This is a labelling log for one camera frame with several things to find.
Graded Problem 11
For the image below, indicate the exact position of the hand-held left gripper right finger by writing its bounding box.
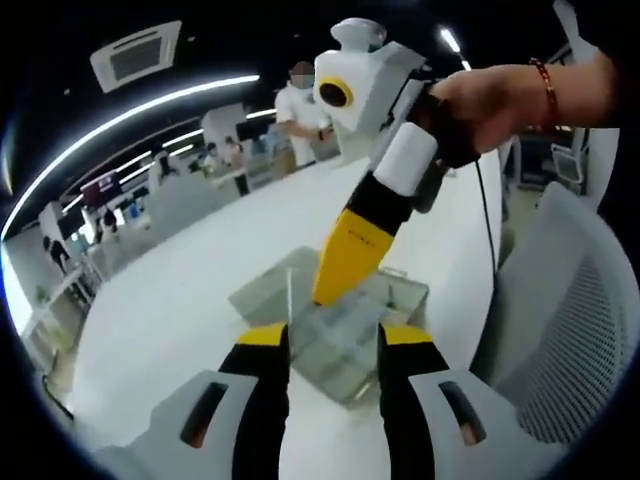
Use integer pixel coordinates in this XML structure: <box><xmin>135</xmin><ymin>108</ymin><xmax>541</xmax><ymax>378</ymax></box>
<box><xmin>377</xmin><ymin>323</ymin><xmax>527</xmax><ymax>480</ymax></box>

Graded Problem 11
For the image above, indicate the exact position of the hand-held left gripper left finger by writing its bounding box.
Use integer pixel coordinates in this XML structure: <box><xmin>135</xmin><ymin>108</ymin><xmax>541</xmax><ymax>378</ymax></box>
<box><xmin>93</xmin><ymin>322</ymin><xmax>291</xmax><ymax>480</ymax></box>

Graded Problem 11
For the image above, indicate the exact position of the clear plastic guide fixture box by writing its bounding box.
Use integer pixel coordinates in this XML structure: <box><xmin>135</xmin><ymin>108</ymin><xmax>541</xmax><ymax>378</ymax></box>
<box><xmin>228</xmin><ymin>244</ymin><xmax>431</xmax><ymax>409</ymax></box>

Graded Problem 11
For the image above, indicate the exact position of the person's right hand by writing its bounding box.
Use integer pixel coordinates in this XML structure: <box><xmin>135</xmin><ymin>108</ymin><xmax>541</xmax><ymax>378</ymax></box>
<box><xmin>416</xmin><ymin>61</ymin><xmax>552</xmax><ymax>170</ymax></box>

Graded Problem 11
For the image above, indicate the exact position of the white mesh office chair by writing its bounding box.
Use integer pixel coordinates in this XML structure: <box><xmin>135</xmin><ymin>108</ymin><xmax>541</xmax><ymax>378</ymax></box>
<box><xmin>469</xmin><ymin>182</ymin><xmax>636</xmax><ymax>446</ymax></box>
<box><xmin>549</xmin><ymin>142</ymin><xmax>586</xmax><ymax>187</ymax></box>

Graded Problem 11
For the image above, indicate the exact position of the ceiling air vent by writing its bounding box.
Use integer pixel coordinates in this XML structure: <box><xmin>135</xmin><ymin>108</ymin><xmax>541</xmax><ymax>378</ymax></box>
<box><xmin>89</xmin><ymin>19</ymin><xmax>184</xmax><ymax>94</ymax></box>

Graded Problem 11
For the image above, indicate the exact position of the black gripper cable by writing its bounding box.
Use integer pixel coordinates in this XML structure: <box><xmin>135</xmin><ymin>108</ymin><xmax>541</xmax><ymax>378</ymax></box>
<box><xmin>472</xmin><ymin>159</ymin><xmax>501</xmax><ymax>274</ymax></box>

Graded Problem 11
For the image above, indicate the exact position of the red bead bracelet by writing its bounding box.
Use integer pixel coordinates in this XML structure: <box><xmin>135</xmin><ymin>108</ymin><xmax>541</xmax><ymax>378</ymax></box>
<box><xmin>529</xmin><ymin>57</ymin><xmax>560</xmax><ymax>131</ymax></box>

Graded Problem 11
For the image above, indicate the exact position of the purple wall screen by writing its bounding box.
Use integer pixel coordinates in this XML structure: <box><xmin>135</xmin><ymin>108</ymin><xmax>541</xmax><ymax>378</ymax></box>
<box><xmin>79</xmin><ymin>169</ymin><xmax>121</xmax><ymax>204</ymax></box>

